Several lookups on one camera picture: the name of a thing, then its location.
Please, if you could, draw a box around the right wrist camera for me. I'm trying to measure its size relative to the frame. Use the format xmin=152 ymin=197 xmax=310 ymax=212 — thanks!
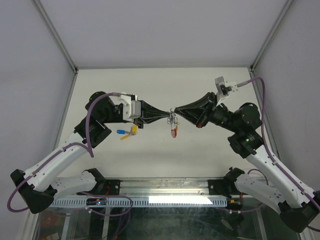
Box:
xmin=215 ymin=76 xmax=238 ymax=106

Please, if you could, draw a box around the left aluminium frame post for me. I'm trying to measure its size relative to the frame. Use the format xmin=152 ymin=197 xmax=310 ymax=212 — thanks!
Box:
xmin=31 ymin=0 xmax=78 ymax=73

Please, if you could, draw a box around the red handled metal keyring holder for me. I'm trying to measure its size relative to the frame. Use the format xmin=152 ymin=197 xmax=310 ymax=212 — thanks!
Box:
xmin=167 ymin=108 xmax=180 ymax=139

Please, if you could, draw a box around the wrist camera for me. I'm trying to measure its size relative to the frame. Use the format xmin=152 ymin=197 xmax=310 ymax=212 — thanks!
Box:
xmin=117 ymin=92 xmax=142 ymax=123
xmin=215 ymin=76 xmax=238 ymax=106

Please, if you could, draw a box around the aluminium frame post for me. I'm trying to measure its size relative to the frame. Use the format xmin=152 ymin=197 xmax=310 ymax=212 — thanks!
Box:
xmin=31 ymin=0 xmax=78 ymax=73
xmin=249 ymin=0 xmax=295 ymax=72

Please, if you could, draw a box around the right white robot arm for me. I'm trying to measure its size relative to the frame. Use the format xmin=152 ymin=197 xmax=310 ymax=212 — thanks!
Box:
xmin=174 ymin=92 xmax=320 ymax=233

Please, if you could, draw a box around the right aluminium frame post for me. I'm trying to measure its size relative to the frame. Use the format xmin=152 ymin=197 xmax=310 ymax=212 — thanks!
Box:
xmin=249 ymin=0 xmax=295 ymax=72

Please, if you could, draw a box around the blue tag key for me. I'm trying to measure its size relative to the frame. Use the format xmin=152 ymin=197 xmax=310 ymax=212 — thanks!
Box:
xmin=167 ymin=115 xmax=175 ymax=125
xmin=116 ymin=129 xmax=127 ymax=135

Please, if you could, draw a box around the yellow tag key flat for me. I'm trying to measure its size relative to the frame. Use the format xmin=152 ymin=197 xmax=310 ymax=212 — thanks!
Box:
xmin=120 ymin=134 xmax=131 ymax=141

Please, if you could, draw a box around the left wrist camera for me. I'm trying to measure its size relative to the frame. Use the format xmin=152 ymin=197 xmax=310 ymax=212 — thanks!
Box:
xmin=117 ymin=92 xmax=142 ymax=123

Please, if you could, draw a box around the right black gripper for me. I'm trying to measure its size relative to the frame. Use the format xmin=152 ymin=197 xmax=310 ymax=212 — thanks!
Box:
xmin=174 ymin=92 xmax=240 ymax=134

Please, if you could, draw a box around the slotted cable duct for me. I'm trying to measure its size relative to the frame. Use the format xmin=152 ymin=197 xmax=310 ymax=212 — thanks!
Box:
xmin=50 ymin=195 xmax=227 ymax=208

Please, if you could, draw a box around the aluminium front rail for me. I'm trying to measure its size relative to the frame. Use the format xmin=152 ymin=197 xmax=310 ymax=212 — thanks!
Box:
xmin=31 ymin=176 xmax=300 ymax=198

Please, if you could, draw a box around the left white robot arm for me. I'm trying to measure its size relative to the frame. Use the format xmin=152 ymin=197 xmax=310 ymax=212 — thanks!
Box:
xmin=10 ymin=91 xmax=170 ymax=214

